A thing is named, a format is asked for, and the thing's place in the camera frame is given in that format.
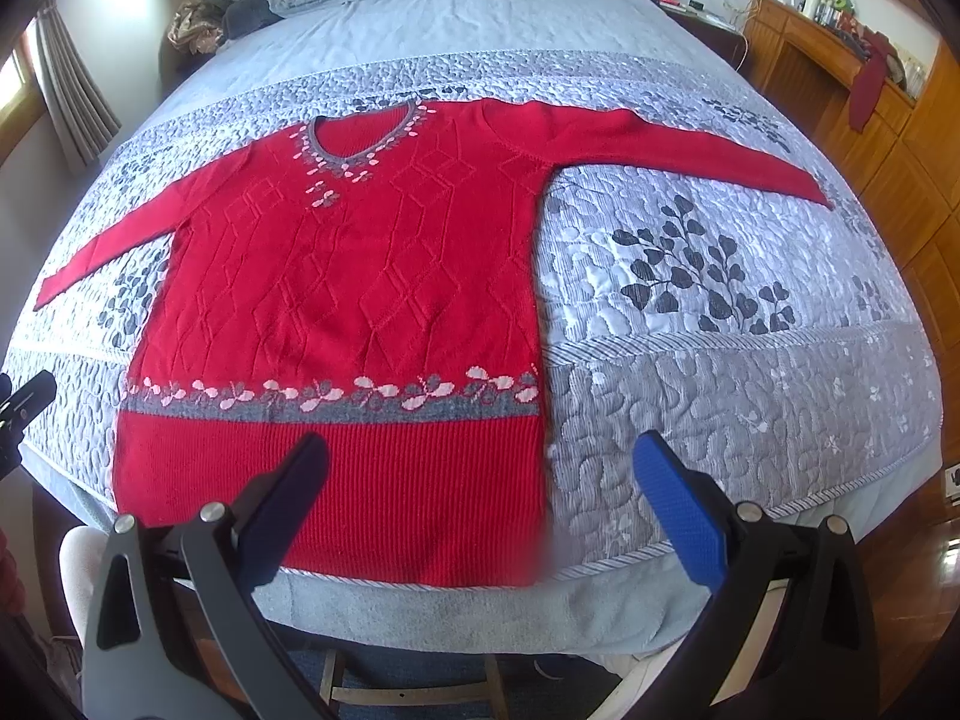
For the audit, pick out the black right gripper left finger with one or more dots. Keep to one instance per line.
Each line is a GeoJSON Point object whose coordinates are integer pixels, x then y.
{"type": "Point", "coordinates": [142, 661]}

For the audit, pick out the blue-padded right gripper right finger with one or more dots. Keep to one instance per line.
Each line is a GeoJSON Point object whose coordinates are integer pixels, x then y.
{"type": "Point", "coordinates": [788, 630]}

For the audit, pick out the red knitted sweater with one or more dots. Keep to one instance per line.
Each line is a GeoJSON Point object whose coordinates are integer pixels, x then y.
{"type": "Point", "coordinates": [370, 279]}

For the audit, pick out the pile of dark clothes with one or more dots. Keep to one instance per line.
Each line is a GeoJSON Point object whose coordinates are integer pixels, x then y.
{"type": "Point", "coordinates": [201, 27]}

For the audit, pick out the white round stool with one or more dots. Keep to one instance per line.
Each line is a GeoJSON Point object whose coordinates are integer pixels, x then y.
{"type": "Point", "coordinates": [80, 556]}

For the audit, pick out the grey window curtain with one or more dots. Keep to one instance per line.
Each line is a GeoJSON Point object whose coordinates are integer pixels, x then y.
{"type": "Point", "coordinates": [82, 119]}

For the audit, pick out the grey quilted floral bedspread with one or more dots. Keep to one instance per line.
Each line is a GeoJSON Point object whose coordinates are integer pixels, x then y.
{"type": "Point", "coordinates": [769, 339]}

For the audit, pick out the wooden cabinet desk unit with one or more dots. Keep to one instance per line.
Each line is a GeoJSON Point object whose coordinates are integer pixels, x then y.
{"type": "Point", "coordinates": [902, 163]}

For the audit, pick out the dark red hanging cloth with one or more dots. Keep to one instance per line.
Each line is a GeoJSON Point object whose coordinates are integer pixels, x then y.
{"type": "Point", "coordinates": [870, 80]}

